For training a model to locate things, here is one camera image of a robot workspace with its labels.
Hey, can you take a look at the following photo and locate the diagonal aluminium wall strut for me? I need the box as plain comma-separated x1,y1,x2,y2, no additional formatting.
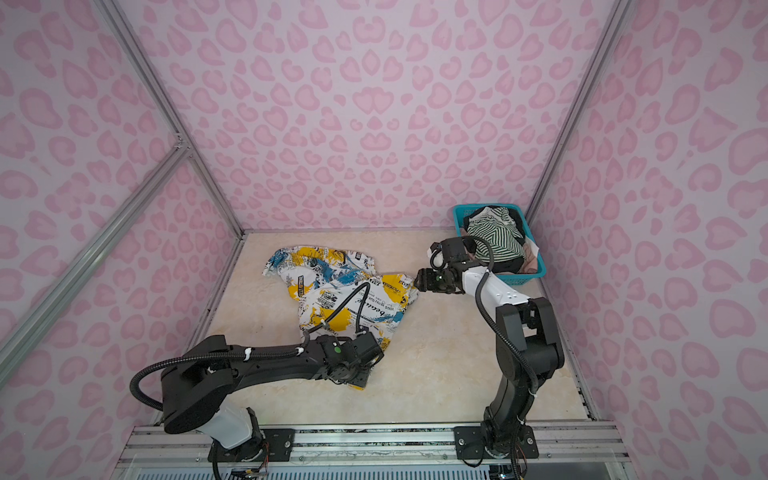
1,141,189,385

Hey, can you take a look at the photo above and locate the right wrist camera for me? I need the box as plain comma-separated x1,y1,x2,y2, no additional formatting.
429,237,471,269

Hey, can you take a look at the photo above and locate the green white striped garment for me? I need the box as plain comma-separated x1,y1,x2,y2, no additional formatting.
464,206,526,262

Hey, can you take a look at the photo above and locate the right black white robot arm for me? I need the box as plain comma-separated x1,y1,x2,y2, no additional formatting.
415,266,565,467

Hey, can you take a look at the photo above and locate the white yellow blue printed garment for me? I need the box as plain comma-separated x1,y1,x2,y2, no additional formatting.
263,246,418,354

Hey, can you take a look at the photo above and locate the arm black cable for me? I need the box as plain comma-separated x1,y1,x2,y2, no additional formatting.
429,235,541,397
129,281,373,412

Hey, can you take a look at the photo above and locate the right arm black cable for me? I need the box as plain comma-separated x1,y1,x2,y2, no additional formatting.
429,235,541,397

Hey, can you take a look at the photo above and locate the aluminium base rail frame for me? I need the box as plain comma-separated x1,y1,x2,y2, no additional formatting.
112,421,637,479

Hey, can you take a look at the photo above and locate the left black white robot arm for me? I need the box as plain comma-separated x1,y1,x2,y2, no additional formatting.
129,332,384,465

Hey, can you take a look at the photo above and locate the teal plastic laundry basket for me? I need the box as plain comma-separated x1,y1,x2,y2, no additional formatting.
452,204,546,285

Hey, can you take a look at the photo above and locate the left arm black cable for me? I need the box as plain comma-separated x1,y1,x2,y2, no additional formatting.
129,281,373,412

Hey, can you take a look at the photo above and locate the black garment in basket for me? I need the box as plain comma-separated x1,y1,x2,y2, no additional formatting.
470,208,524,274

